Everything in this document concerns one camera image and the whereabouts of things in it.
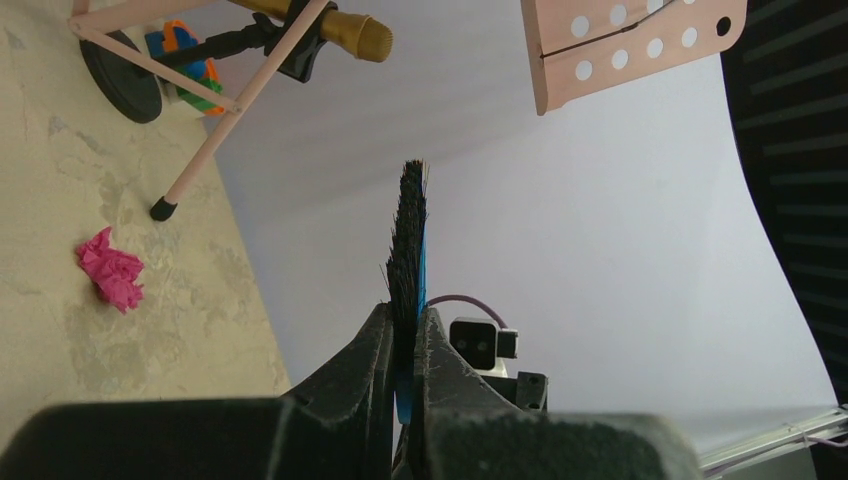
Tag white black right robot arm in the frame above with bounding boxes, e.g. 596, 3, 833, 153
721, 0, 847, 404

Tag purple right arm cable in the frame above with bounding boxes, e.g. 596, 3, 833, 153
425, 294, 509, 331

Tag pink crumpled paper right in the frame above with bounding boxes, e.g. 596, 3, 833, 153
75, 226, 145, 314

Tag blue hand brush black bristles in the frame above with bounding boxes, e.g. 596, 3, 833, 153
385, 160, 427, 425

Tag orange horseshoe toy with blocks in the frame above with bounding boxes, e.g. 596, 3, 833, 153
144, 20, 225, 119

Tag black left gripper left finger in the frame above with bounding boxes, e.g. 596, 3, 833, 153
284, 304, 394, 479

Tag pink music stand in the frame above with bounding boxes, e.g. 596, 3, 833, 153
66, 0, 750, 223

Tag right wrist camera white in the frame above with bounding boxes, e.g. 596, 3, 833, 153
448, 317, 519, 378

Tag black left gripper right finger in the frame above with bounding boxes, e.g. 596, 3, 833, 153
407, 308, 521, 479

